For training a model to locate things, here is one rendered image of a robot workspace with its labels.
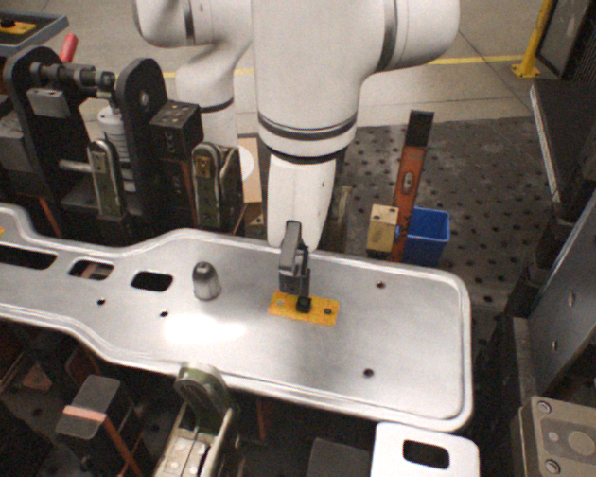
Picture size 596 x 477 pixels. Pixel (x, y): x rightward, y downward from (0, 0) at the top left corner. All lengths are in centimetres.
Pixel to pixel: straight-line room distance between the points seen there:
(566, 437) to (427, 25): 36
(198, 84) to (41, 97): 35
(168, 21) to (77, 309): 53
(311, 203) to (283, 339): 21
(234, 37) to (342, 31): 64
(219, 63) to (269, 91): 64
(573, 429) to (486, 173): 97
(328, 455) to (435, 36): 40
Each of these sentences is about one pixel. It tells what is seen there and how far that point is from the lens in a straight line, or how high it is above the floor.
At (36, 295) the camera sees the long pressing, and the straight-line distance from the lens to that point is 70.
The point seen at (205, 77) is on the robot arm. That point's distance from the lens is 102.
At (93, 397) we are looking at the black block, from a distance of 59.
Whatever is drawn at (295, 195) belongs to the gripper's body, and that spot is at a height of 122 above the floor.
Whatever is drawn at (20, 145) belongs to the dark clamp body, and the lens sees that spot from 86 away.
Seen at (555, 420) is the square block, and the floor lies 106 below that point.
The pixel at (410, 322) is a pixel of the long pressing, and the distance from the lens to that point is 60.
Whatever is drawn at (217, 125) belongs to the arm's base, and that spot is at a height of 94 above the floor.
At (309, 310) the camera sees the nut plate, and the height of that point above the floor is 100.
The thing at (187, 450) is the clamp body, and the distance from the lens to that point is 48.
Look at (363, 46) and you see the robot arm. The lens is 37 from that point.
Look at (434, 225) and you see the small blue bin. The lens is 112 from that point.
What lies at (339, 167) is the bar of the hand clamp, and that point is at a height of 112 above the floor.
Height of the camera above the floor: 148
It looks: 45 degrees down
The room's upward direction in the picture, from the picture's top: straight up
